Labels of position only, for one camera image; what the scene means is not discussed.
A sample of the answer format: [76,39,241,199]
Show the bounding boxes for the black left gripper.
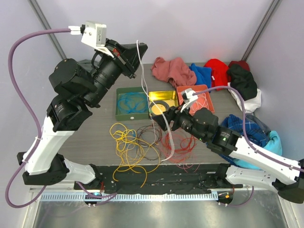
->
[83,38,148,107]

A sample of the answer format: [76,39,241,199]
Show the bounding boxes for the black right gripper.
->
[153,101,207,142]

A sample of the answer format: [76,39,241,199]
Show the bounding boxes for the white cable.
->
[136,39,176,163]
[190,91,209,112]

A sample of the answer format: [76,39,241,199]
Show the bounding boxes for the grey cable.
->
[149,100,171,117]

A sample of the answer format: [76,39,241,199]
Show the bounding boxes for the yellow cable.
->
[109,122,163,190]

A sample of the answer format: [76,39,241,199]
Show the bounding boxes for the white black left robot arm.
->
[17,39,148,190]

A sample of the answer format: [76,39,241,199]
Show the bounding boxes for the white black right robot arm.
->
[153,106,304,204]

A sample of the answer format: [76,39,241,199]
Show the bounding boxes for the yellow metal tin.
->
[148,90,179,117]

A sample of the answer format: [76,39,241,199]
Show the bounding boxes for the orange plastic tray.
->
[176,85,215,115]

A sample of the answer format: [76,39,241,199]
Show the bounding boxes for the green plastic tray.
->
[115,87,149,121]

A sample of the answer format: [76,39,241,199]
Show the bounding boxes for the pink cloth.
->
[151,57,197,88]

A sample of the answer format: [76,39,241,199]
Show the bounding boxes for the grey green cloth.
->
[78,59,93,72]

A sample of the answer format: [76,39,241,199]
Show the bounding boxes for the black cloth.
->
[227,64,257,101]

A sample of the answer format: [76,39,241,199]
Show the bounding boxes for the dark red cloth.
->
[228,60,250,71]

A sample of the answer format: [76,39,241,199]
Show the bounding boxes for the blue plaid cloth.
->
[220,114,270,170]

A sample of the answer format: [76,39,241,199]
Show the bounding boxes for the grey denim cloth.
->
[246,114,271,135]

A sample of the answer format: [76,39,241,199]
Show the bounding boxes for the light blue cloth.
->
[233,131,283,170]

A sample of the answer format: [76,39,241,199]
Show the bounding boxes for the dark brown cable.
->
[136,123,164,162]

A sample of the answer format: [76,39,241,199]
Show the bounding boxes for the blue cable in green tray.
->
[118,91,148,114]

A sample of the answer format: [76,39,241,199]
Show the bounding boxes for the red cable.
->
[159,121,198,172]

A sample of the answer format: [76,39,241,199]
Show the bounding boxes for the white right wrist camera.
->
[180,88,198,113]

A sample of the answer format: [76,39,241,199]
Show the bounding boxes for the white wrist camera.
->
[68,21,114,58]
[180,88,198,113]

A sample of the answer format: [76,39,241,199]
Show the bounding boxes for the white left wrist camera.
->
[68,21,114,58]

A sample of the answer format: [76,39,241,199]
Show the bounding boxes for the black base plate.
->
[73,163,243,195]

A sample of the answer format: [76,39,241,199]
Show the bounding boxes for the white slotted cable duct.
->
[40,191,218,202]

